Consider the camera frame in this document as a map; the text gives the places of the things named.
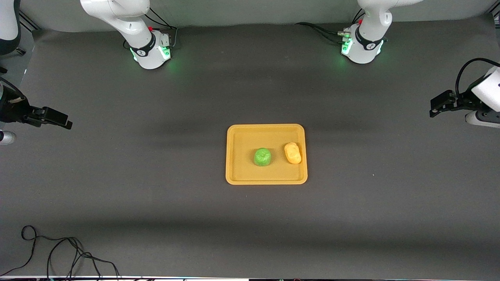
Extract yellow potato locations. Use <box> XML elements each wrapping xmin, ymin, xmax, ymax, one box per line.
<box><xmin>284</xmin><ymin>142</ymin><xmax>302</xmax><ymax>165</ymax></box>

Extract black left arm base cables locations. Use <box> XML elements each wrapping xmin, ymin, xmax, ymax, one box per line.
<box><xmin>295</xmin><ymin>7</ymin><xmax>366</xmax><ymax>44</ymax></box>

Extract yellow plastic tray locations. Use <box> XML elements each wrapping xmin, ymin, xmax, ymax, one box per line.
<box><xmin>225</xmin><ymin>124</ymin><xmax>308</xmax><ymax>185</ymax></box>

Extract black right arm base cables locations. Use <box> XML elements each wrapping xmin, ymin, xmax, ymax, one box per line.
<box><xmin>123</xmin><ymin>5</ymin><xmax>179</xmax><ymax>50</ymax></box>

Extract black arm base cables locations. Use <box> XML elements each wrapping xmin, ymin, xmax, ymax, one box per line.
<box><xmin>295</xmin><ymin>7</ymin><xmax>366</xmax><ymax>44</ymax></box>
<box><xmin>123</xmin><ymin>5</ymin><xmax>179</xmax><ymax>50</ymax></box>

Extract black looped floor cable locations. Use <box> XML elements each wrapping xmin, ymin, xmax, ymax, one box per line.
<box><xmin>0</xmin><ymin>225</ymin><xmax>121</xmax><ymax>281</ymax></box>

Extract aluminium frame rail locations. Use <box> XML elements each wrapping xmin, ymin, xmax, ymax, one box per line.
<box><xmin>19</xmin><ymin>11</ymin><xmax>41</xmax><ymax>32</ymax></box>

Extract green apple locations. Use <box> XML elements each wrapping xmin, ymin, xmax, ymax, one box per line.
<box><xmin>254</xmin><ymin>148</ymin><xmax>273</xmax><ymax>167</ymax></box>

